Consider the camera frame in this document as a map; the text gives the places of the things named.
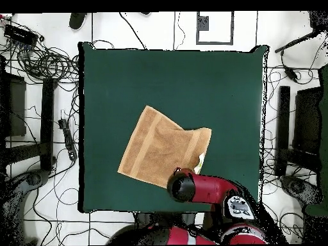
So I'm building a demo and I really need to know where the black boom stand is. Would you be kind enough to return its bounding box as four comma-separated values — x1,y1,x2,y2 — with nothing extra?
274,10,328,54

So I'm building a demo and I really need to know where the black electronics box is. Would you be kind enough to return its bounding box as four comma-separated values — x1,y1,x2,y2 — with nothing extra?
3,23,39,47

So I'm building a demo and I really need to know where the black oval object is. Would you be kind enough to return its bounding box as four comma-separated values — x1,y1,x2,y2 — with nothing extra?
68,12,88,31

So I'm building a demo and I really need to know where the black stand bar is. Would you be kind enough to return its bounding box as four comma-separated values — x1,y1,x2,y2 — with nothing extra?
39,77,56,172
275,85,291,177

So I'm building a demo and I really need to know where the black power adapter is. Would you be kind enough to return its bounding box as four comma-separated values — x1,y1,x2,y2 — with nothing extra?
283,65,299,83

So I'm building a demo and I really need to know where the orange terry towel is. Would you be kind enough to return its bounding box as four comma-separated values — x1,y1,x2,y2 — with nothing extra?
117,104,213,190

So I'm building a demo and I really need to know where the tangle of black cables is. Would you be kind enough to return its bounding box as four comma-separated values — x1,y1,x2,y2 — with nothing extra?
0,38,80,85

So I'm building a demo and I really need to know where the dark green table cloth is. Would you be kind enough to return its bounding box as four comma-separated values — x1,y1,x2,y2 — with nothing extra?
78,41,270,214

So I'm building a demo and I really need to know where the black chair base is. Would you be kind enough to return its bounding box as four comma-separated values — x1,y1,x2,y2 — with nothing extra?
279,174,323,206
0,168,50,245

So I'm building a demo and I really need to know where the grey square frame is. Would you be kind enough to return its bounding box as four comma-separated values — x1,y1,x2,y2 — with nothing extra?
195,11,234,46

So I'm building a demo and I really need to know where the dark flat panel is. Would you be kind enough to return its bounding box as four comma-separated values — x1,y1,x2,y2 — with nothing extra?
292,86,323,154
0,72,27,137

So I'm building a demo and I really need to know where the black power strip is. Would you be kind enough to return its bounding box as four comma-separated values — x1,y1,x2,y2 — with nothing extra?
58,118,78,161

